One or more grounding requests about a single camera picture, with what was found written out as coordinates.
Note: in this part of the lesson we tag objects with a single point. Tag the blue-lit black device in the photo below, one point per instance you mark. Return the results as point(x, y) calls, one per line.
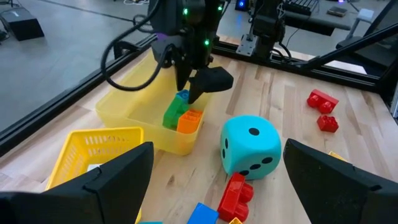
point(241, 4)

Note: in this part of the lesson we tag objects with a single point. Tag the black keyboard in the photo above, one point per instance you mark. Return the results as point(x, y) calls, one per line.
point(297, 6)

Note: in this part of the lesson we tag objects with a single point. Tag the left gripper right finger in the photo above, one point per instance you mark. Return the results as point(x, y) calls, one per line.
point(335, 186)

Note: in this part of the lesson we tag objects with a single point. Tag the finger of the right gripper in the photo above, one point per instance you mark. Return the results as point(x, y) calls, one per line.
point(182, 76)
point(214, 81)

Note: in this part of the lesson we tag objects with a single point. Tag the translucent yellow bin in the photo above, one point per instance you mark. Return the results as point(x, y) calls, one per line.
point(130, 105)

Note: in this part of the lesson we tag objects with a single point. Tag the black diagonal stand bar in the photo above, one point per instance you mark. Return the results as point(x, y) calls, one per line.
point(357, 43)

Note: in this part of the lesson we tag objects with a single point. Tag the small sky-blue toy brick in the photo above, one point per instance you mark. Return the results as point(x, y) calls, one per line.
point(183, 95)

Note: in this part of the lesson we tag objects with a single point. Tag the small white box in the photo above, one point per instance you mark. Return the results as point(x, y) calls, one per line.
point(365, 15)

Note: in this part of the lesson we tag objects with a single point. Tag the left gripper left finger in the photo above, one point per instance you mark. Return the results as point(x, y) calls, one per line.
point(93, 193)

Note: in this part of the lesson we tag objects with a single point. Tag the red stepped toy brick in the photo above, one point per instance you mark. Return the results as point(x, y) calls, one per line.
point(321, 101)
point(234, 199)

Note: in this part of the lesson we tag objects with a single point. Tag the purple monster bucket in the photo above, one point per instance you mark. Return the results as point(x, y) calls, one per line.
point(161, 35)

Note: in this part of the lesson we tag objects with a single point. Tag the teal foam die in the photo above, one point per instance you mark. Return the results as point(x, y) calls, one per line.
point(248, 146)

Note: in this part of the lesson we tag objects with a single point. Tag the blue toy brick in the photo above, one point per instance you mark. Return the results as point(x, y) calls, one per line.
point(202, 214)

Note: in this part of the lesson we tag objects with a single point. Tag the mint square toy brick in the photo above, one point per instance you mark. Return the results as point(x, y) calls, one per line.
point(150, 222)

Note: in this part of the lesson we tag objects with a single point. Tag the yellow mesh basket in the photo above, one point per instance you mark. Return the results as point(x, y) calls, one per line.
point(81, 146)

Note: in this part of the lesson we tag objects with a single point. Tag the playing card box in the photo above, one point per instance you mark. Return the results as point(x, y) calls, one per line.
point(93, 167)

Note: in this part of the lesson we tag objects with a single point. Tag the black floor box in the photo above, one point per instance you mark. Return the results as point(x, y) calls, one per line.
point(21, 23)

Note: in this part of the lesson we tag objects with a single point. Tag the orange long toy brick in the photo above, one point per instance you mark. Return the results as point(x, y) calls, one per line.
point(189, 123)

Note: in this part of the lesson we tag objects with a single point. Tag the dark desk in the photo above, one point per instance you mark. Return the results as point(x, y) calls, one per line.
point(317, 23)

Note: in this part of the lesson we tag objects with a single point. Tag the green toy brick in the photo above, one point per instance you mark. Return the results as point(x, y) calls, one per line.
point(174, 115)

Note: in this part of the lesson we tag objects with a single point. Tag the dark phone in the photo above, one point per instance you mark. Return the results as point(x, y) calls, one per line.
point(337, 11)

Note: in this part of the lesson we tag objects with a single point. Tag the small red toy brick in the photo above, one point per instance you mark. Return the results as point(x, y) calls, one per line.
point(327, 123)

